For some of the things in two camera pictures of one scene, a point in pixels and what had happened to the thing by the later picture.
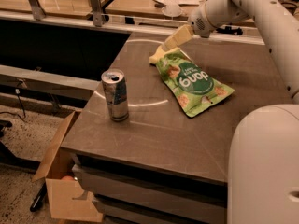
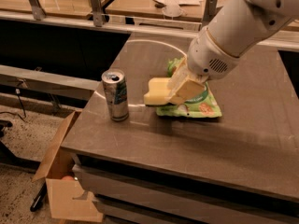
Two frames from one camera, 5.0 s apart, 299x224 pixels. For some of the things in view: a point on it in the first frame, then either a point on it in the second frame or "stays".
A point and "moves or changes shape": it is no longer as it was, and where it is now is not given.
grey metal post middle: x=95 y=6 stays
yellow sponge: x=160 y=53 to x=157 y=91
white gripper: x=198 y=22 to x=207 y=57
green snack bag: x=194 y=88 moves or changes shape
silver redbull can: x=114 y=82 stays
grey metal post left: x=36 y=7 stays
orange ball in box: x=67 y=178 stays
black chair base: x=7 y=158 stays
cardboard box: x=68 y=199 stays
